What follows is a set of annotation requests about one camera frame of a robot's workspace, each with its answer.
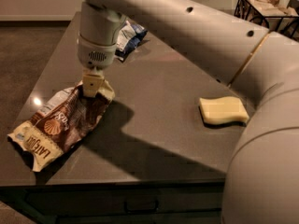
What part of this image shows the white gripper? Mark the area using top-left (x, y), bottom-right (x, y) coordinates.
top-left (78, 2), bottom-right (126, 98)

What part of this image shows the brown chip bag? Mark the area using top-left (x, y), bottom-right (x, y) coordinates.
top-left (8, 80), bottom-right (115, 172)

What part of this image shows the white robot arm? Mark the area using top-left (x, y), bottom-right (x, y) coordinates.
top-left (85, 0), bottom-right (299, 224)

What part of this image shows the blue chip bag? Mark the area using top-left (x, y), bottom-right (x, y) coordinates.
top-left (115, 21), bottom-right (148, 62)

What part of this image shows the yellow sponge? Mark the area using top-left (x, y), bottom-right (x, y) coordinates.
top-left (199, 96), bottom-right (249, 125)

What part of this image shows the dark cabinet drawer front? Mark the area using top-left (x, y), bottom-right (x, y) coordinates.
top-left (25, 185), bottom-right (223, 217)

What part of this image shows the black drawer handle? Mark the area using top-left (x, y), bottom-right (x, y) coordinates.
top-left (123, 200), bottom-right (159, 214)

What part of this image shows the black wire basket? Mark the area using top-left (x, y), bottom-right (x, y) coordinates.
top-left (235, 0), bottom-right (299, 41)

